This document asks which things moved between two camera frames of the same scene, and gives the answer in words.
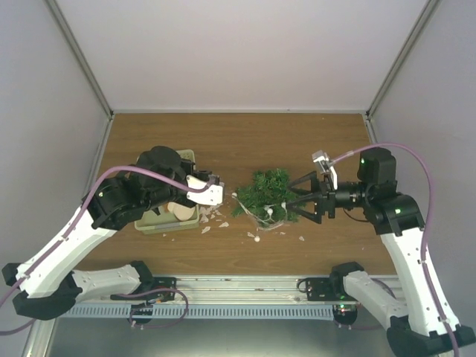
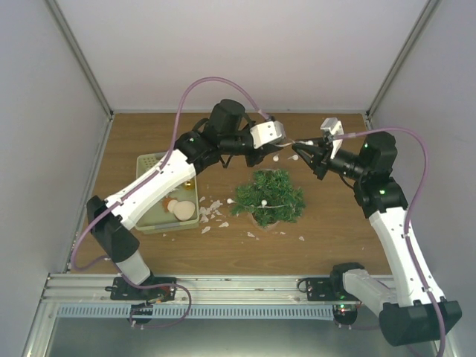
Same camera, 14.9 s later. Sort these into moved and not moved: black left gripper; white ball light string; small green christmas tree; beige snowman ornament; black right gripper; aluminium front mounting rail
Moved: white ball light string; black right gripper; black left gripper
Not moved: small green christmas tree; aluminium front mounting rail; beige snowman ornament
